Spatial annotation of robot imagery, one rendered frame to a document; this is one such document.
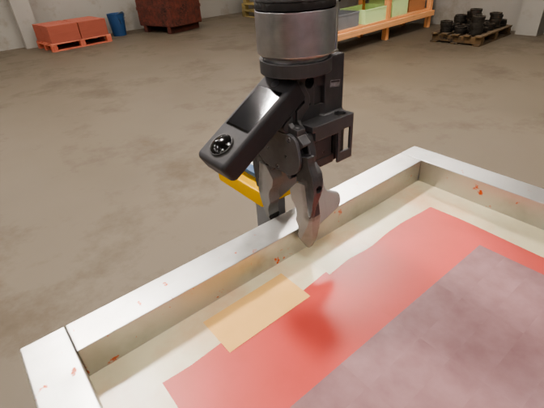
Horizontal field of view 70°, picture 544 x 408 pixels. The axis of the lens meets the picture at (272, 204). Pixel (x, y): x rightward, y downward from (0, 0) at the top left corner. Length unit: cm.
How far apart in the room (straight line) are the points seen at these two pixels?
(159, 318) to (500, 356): 31
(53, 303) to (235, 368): 172
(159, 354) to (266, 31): 31
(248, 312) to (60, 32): 806
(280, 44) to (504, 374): 34
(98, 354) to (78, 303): 159
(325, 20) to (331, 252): 26
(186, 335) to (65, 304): 163
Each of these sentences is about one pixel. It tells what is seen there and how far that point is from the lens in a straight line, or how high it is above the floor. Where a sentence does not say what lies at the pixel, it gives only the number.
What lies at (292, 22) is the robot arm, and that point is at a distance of 37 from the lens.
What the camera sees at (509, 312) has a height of 96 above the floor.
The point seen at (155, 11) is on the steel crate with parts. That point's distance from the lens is 901.
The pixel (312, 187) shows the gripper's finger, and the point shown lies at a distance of 40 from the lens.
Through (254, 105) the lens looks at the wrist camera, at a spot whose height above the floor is 114.
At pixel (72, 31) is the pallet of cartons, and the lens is 842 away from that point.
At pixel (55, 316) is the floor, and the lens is 199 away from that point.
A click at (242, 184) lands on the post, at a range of 65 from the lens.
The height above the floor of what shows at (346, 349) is 96.
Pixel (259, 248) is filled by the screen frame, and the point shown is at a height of 99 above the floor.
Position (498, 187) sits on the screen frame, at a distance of 60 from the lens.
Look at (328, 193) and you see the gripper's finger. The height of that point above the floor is 103.
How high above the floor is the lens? 127
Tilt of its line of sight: 33 degrees down
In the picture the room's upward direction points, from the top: 4 degrees counter-clockwise
